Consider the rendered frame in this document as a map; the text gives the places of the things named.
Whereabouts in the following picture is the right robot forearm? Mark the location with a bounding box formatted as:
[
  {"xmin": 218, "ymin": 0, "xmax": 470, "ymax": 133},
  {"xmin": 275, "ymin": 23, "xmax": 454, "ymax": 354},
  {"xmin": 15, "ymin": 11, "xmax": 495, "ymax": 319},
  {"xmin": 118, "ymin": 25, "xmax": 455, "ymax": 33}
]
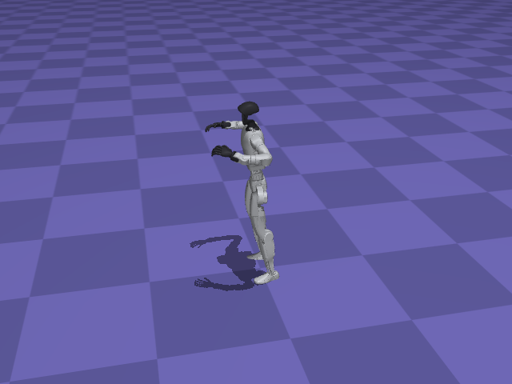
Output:
[{"xmin": 225, "ymin": 121, "xmax": 244, "ymax": 130}]

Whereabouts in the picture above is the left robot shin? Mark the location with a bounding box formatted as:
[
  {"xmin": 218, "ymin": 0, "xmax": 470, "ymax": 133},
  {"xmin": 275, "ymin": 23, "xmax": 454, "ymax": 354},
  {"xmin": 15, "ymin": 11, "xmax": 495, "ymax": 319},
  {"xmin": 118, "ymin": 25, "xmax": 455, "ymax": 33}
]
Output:
[{"xmin": 258, "ymin": 232, "xmax": 275, "ymax": 275}]

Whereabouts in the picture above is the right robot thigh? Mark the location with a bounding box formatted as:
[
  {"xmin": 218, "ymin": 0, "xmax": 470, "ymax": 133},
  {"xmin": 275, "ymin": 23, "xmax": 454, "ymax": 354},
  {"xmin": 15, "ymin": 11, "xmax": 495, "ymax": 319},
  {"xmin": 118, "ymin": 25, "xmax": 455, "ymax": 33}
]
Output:
[{"xmin": 245, "ymin": 180, "xmax": 253, "ymax": 217}]

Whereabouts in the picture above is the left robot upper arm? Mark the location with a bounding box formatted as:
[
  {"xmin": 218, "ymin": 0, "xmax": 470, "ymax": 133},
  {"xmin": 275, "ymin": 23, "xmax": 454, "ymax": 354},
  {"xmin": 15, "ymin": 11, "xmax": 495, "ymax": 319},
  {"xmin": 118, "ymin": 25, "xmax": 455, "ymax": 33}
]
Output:
[{"xmin": 250, "ymin": 134, "xmax": 273, "ymax": 166}]

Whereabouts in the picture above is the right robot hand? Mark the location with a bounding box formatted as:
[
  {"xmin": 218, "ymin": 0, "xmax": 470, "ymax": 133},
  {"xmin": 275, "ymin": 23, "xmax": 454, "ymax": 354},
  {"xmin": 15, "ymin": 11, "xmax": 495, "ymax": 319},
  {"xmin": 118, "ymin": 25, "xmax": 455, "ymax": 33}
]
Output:
[{"xmin": 206, "ymin": 121, "xmax": 231, "ymax": 132}]

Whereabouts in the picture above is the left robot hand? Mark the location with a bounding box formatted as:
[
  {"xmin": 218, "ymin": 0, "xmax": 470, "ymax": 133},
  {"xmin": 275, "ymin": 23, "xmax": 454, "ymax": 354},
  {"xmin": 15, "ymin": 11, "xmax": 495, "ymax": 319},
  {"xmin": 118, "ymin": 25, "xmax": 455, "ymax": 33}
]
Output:
[{"xmin": 211, "ymin": 145, "xmax": 239, "ymax": 162}]

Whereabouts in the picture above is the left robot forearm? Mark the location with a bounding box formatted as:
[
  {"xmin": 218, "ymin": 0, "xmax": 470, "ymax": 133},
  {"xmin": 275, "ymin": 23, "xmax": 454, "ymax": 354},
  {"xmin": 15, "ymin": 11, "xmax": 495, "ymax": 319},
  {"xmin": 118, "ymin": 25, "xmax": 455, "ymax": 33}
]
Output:
[{"xmin": 233, "ymin": 152, "xmax": 271, "ymax": 165}]

